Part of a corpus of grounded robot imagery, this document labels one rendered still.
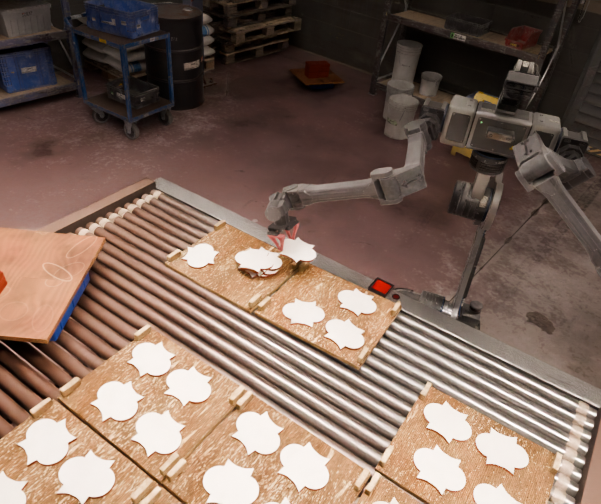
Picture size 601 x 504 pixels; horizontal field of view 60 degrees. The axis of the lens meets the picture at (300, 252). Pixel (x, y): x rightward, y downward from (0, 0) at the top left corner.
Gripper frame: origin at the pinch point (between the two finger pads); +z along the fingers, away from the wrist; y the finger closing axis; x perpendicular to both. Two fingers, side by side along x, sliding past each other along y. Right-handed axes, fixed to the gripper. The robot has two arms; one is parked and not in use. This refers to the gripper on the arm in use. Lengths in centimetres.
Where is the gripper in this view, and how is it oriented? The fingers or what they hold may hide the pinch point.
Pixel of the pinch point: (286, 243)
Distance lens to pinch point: 193.1
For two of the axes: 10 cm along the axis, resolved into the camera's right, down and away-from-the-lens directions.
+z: 1.6, 8.6, 4.8
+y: -5.3, 4.9, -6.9
